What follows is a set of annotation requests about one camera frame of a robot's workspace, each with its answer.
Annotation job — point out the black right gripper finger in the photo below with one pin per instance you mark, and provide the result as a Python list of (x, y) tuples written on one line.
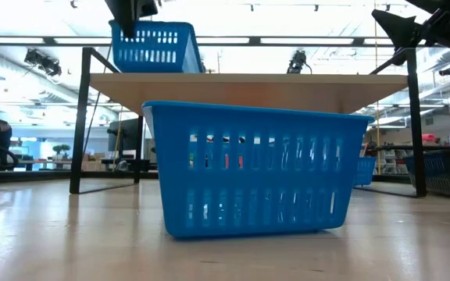
[(398, 57), (401, 31)]

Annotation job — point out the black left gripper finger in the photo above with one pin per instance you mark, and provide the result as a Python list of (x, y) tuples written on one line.
[(125, 15), (147, 7)]

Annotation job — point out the wooden shelf black metal legs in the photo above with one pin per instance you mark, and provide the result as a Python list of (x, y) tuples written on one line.
[(248, 91)]

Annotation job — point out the black overhead mounted device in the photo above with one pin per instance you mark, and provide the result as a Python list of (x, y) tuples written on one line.
[(297, 61), (43, 62), (447, 71)]

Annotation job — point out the red lumpy object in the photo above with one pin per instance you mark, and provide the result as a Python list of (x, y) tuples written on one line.
[(429, 138)]

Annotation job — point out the black monitor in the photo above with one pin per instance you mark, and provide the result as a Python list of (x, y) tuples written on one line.
[(125, 134)]

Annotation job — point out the potted green plant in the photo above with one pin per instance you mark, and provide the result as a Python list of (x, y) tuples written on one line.
[(61, 149)]

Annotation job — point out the brown cardboard box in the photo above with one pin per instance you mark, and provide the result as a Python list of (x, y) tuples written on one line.
[(92, 164)]

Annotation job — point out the black overhead frame beam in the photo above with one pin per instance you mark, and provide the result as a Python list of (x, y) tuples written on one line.
[(254, 40)]

